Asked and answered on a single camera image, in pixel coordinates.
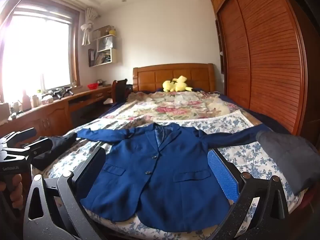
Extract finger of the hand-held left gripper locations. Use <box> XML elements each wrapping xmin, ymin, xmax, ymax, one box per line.
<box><xmin>5</xmin><ymin>138</ymin><xmax>53</xmax><ymax>158</ymax></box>
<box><xmin>0</xmin><ymin>127</ymin><xmax>37</xmax><ymax>148</ymax></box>

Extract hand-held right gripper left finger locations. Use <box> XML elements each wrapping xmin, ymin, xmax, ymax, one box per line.
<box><xmin>22</xmin><ymin>146</ymin><xmax>108</xmax><ymax>240</ymax></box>

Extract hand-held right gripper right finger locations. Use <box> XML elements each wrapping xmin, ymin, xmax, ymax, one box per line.
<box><xmin>207</xmin><ymin>148</ymin><xmax>290</xmax><ymax>240</ymax></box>

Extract blue suit jacket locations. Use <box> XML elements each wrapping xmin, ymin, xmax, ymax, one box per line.
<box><xmin>76</xmin><ymin>123</ymin><xmax>263</xmax><ymax>229</ymax></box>

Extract person's left hand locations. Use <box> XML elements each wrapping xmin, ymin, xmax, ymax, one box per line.
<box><xmin>0</xmin><ymin>174</ymin><xmax>24</xmax><ymax>209</ymax></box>

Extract black cloth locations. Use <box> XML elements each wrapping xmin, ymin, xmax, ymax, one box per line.
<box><xmin>31</xmin><ymin>133</ymin><xmax>78</xmax><ymax>170</ymax></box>

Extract wooden cabinet desk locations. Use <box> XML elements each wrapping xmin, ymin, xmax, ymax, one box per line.
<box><xmin>0</xmin><ymin>85</ymin><xmax>115</xmax><ymax>143</ymax></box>

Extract cardboard box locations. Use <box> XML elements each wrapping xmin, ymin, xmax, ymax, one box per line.
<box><xmin>0</xmin><ymin>102</ymin><xmax>10</xmax><ymax>125</ymax></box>

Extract pink bottle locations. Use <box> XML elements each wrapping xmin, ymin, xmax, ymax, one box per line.
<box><xmin>22</xmin><ymin>90</ymin><xmax>32</xmax><ymax>112</ymax></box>

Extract blue floral bed sheet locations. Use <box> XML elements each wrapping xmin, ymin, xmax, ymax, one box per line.
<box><xmin>47</xmin><ymin>110</ymin><xmax>300</xmax><ymax>240</ymax></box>

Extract black grippers on desk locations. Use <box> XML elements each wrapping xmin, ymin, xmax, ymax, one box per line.
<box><xmin>51</xmin><ymin>86</ymin><xmax>74</xmax><ymax>99</ymax></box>

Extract grey cloth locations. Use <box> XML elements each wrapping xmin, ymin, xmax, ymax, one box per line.
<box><xmin>255</xmin><ymin>130</ymin><xmax>313</xmax><ymax>195</ymax></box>

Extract window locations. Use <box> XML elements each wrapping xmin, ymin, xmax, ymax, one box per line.
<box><xmin>0</xmin><ymin>4</ymin><xmax>80</xmax><ymax>98</ymax></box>

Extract wooden chair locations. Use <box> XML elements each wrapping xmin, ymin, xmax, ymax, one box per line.
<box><xmin>112</xmin><ymin>79</ymin><xmax>133</xmax><ymax>103</ymax></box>

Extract pink floral quilt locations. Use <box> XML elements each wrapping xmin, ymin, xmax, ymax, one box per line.
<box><xmin>100</xmin><ymin>90</ymin><xmax>250</xmax><ymax>126</ymax></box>

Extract yellow plush toy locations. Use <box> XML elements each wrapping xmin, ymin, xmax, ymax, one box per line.
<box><xmin>162</xmin><ymin>76</ymin><xmax>193</xmax><ymax>92</ymax></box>

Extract white paper bag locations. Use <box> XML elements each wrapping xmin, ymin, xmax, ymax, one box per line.
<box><xmin>98</xmin><ymin>36</ymin><xmax>113</xmax><ymax>51</ymax></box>

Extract tied cream curtain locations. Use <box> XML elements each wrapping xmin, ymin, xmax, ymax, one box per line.
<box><xmin>80</xmin><ymin>7</ymin><xmax>99</xmax><ymax>46</ymax></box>

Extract wooden slatted wardrobe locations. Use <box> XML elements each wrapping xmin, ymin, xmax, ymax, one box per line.
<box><xmin>211</xmin><ymin>0</ymin><xmax>320</xmax><ymax>150</ymax></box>

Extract white wall shelf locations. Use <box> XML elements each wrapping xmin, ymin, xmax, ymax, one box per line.
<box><xmin>88</xmin><ymin>25</ymin><xmax>117</xmax><ymax>67</ymax></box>

